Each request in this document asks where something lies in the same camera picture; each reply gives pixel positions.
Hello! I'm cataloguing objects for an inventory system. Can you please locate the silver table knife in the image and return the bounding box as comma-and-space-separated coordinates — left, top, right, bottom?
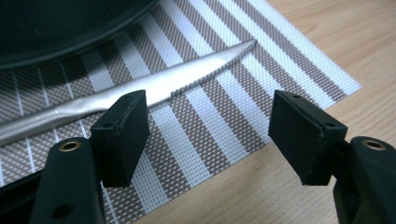
0, 38, 258, 147

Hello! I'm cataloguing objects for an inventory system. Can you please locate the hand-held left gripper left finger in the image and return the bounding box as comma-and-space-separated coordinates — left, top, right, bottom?
29, 89, 151, 224

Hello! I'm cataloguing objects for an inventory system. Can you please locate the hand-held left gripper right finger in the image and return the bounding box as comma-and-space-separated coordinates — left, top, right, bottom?
267, 90, 396, 224

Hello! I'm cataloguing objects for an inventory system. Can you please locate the striped woven placemat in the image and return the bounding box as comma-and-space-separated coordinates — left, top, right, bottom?
0, 0, 362, 224

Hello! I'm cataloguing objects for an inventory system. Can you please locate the black round plate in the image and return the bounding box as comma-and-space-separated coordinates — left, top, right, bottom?
0, 0, 161, 71

